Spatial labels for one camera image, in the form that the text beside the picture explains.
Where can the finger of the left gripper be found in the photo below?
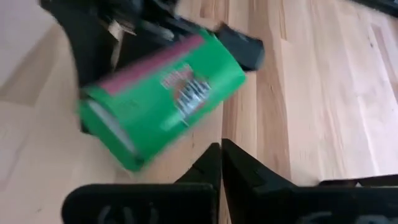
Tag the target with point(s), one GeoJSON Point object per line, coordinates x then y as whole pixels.
{"type": "Point", "coordinates": [244, 48]}

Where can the green Apple Jacks cereal box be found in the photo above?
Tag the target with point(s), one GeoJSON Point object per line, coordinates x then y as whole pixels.
{"type": "Point", "coordinates": [155, 105]}

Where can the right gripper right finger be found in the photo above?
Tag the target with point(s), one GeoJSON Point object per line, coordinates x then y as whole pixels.
{"type": "Point", "coordinates": [280, 205]}

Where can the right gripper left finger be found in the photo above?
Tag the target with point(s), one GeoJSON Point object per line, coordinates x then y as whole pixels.
{"type": "Point", "coordinates": [149, 205]}

